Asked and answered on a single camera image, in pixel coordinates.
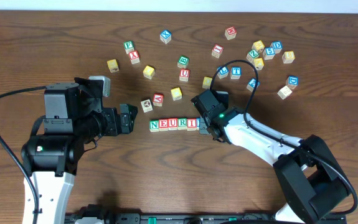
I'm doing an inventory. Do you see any yellow block far left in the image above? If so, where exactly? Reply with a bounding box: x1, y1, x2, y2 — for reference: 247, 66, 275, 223
106, 59, 119, 73

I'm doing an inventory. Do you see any red block top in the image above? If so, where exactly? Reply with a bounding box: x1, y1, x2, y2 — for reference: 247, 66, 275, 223
225, 27, 237, 40

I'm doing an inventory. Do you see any white block right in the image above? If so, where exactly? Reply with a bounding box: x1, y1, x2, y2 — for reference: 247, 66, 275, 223
277, 86, 292, 100

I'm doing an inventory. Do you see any red u block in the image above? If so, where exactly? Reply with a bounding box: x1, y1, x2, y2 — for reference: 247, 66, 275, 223
179, 68, 190, 82
168, 118, 178, 131

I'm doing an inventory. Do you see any red E block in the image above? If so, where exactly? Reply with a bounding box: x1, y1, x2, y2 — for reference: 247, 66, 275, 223
158, 119, 169, 131

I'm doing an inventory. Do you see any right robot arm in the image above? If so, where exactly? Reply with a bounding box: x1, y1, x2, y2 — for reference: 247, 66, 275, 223
191, 90, 356, 223

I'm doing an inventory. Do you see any blue X block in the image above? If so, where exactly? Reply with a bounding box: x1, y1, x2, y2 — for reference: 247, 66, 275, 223
160, 30, 172, 44

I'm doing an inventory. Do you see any green N block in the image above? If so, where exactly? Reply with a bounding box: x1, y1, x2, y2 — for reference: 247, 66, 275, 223
149, 120, 159, 132

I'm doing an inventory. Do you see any blue T block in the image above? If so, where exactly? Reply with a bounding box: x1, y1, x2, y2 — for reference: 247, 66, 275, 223
230, 67, 242, 80

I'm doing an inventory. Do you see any red A block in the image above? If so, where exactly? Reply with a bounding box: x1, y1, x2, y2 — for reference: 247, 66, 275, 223
153, 93, 164, 106

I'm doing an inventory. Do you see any green F block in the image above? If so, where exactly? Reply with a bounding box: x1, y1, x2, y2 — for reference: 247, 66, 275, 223
123, 40, 134, 54

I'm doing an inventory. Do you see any plain yellow block centre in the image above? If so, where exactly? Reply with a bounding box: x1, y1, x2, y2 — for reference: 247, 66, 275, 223
202, 77, 213, 89

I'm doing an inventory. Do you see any blue 2 block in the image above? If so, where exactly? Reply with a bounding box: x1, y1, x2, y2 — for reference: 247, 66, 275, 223
247, 78, 257, 92

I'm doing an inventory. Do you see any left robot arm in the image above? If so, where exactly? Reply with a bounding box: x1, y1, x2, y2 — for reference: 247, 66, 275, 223
21, 76, 138, 223

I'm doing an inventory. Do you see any yellow 8 block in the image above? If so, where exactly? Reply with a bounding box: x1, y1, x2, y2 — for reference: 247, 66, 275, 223
282, 51, 296, 64

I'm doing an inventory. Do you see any blue D block lower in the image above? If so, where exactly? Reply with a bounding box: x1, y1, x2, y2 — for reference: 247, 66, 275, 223
286, 75, 299, 90

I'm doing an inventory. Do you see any blue P block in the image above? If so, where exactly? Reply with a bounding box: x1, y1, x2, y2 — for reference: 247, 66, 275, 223
196, 118, 200, 130

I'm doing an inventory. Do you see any green B block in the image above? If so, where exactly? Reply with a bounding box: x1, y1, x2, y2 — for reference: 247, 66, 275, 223
177, 55, 189, 69

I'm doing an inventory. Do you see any green Z block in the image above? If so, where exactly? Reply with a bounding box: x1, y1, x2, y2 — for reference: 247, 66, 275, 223
246, 49, 259, 63

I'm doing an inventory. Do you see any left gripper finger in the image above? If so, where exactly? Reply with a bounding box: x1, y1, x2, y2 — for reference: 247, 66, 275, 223
120, 104, 134, 134
126, 104, 138, 123

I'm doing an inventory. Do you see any blue d block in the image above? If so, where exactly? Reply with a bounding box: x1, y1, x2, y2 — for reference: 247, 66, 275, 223
286, 75, 299, 90
270, 41, 283, 54

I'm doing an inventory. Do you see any red i block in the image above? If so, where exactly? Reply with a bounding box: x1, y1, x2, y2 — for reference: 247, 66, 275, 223
211, 44, 224, 58
187, 118, 197, 131

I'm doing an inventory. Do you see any white soccer ball block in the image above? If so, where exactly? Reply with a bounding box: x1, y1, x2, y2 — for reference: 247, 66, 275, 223
141, 99, 153, 113

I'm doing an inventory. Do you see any blue 5 block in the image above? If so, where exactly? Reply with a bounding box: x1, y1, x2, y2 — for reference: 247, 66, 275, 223
263, 47, 275, 60

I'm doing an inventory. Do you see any yellow block below Z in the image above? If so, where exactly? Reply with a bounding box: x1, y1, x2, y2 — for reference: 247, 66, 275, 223
253, 58, 265, 70

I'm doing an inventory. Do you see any blue L block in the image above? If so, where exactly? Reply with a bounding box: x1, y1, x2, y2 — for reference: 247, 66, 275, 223
217, 67, 229, 79

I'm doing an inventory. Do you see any yellow block top right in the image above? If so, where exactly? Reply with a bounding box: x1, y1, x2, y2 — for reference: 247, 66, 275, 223
252, 40, 265, 53

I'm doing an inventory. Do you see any blue D block upper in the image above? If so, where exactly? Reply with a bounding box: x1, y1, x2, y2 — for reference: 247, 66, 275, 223
270, 41, 283, 54

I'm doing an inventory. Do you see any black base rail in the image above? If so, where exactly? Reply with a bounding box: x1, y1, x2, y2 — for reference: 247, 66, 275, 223
65, 212, 347, 224

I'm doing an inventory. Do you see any yellow O block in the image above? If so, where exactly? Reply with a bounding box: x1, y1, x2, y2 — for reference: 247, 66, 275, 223
143, 65, 155, 80

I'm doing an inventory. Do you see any red Y block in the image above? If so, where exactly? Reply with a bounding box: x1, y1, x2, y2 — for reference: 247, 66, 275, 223
128, 50, 140, 64

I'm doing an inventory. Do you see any green R block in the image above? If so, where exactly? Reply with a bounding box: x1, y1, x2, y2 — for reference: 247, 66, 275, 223
177, 118, 187, 130

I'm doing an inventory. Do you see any yellow block beside E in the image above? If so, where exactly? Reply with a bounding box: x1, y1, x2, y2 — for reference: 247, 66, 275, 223
171, 87, 182, 101

